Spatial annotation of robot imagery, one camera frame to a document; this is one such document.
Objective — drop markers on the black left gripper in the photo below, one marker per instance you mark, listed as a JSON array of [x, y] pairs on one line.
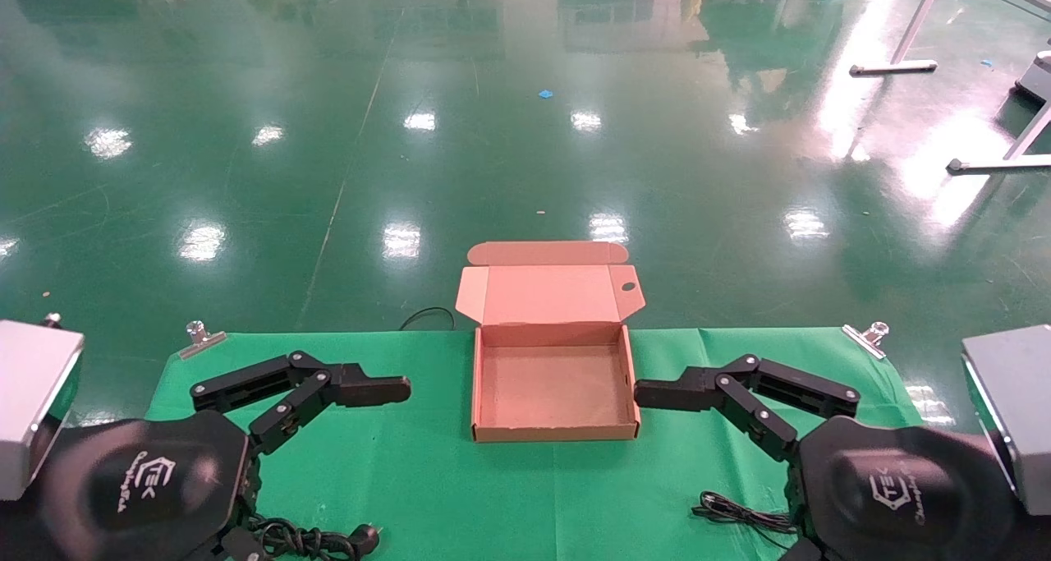
[[139, 479]]

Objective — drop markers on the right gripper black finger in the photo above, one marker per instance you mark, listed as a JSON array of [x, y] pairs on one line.
[[677, 390]]

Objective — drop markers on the open brown cardboard box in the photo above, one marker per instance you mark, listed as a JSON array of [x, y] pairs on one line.
[[550, 298]]

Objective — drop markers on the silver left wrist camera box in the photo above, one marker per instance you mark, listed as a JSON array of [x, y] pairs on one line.
[[33, 397]]

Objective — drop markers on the silver metal table clip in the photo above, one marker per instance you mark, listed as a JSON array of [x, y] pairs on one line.
[[864, 340], [201, 345]]

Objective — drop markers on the white metal table leg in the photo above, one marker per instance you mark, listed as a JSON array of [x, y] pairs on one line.
[[993, 166], [893, 68]]

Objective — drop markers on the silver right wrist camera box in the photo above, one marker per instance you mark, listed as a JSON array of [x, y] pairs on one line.
[[1014, 397]]

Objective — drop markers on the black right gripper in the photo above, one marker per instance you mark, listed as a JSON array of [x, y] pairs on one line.
[[903, 495]]

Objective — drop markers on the grey machine base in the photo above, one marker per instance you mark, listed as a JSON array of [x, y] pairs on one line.
[[1036, 80]]

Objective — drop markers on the green table cloth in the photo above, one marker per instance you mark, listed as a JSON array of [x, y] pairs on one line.
[[394, 479]]

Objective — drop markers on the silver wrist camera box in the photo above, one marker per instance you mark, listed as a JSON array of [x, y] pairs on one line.
[[1014, 397], [33, 397]]

